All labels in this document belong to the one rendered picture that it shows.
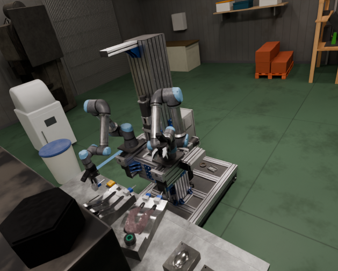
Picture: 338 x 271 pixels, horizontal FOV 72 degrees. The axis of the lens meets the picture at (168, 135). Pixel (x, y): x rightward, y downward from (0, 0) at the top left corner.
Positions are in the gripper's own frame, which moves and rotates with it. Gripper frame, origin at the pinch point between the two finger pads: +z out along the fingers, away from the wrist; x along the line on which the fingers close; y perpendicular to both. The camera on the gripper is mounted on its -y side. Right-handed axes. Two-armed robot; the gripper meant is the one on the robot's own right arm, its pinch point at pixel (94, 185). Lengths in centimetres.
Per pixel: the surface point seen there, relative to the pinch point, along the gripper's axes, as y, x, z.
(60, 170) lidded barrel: 26, 167, 66
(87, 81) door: 345, 576, 66
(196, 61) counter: 640, 319, 78
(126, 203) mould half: 4.0, -36.0, 7.8
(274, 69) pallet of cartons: 558, 24, 73
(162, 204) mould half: 20, -62, 10
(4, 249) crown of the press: -68, -136, -106
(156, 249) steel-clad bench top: -10, -81, 15
